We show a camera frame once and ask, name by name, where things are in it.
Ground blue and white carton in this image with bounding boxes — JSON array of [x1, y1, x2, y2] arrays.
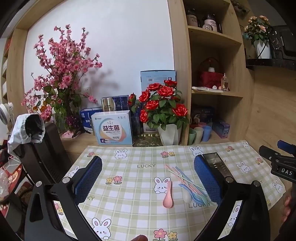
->
[[80, 108, 103, 135]]

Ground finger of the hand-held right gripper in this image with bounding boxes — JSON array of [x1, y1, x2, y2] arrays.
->
[[277, 140, 296, 152], [258, 145, 281, 163]]

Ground pink spoon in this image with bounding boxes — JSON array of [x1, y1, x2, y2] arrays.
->
[[162, 181, 173, 208]]

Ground black appliance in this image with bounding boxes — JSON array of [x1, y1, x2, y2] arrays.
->
[[268, 25, 296, 59]]

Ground green spoon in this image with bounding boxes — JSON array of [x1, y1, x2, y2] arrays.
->
[[196, 194, 213, 206]]

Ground person's right hand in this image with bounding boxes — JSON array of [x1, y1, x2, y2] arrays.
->
[[281, 192, 296, 224]]

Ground box with steel cup picture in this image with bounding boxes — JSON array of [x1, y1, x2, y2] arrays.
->
[[101, 95, 130, 112]]

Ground blue cup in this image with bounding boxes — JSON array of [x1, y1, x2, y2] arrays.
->
[[202, 125, 213, 142]]

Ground cream spoon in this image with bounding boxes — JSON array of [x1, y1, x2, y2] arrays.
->
[[181, 185, 193, 202]]

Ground black chair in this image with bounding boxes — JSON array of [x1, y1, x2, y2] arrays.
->
[[13, 113, 74, 186]]

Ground beige cup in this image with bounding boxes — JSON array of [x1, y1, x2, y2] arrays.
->
[[194, 126, 204, 143]]

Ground black speckled counter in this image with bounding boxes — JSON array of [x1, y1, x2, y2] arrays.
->
[[245, 58, 296, 71]]

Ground pink jar with dark lid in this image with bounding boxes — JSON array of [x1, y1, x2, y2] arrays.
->
[[202, 13, 219, 32], [186, 8, 201, 27]]

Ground clear plastic bag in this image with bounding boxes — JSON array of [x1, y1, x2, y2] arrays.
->
[[0, 158, 23, 202]]

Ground white and black cloth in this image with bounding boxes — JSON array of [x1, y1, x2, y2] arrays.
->
[[7, 113, 46, 153]]

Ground small black tripod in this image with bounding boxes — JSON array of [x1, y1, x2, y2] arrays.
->
[[72, 126, 92, 139]]

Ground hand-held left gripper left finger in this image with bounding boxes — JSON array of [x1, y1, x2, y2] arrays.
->
[[24, 156, 103, 241]]

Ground green cup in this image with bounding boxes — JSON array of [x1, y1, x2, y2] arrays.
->
[[188, 128, 197, 145]]

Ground red roses in white pot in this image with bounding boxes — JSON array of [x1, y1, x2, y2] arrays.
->
[[128, 80, 190, 146]]

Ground checked rabbit print table mat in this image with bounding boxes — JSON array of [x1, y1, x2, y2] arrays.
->
[[54, 139, 286, 241]]

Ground pink cherry blossom arrangement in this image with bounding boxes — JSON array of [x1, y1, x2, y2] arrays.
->
[[22, 24, 103, 139]]

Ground stainless steel utensil holder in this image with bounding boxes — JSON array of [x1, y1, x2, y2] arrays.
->
[[202, 152, 232, 183]]

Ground light blue box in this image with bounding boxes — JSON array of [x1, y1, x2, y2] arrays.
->
[[140, 70, 176, 93]]

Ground white desk fan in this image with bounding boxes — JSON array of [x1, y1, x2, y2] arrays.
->
[[0, 103, 15, 127]]

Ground gold patterned tray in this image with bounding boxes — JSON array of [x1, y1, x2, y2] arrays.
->
[[133, 133, 163, 147]]

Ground white folded cloth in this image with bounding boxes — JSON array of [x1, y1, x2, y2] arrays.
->
[[192, 86, 224, 93]]

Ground glass perfume bottle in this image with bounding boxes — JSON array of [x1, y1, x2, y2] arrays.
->
[[221, 73, 229, 91]]

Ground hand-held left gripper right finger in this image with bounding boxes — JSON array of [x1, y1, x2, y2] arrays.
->
[[194, 155, 270, 241]]

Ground pink flowers in white pot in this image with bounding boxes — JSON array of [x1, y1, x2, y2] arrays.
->
[[244, 15, 271, 59]]

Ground purple box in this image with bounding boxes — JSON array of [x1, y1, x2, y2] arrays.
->
[[213, 119, 231, 139]]

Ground white and blue supplement box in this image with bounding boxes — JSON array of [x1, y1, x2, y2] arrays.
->
[[91, 110, 133, 146]]

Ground dark blue picture box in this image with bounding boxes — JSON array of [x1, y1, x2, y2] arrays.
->
[[191, 105, 215, 126]]

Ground pile of pastel chopsticks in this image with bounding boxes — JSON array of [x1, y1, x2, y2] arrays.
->
[[165, 164, 212, 205]]

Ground red basket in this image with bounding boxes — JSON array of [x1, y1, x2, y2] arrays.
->
[[197, 58, 224, 88]]

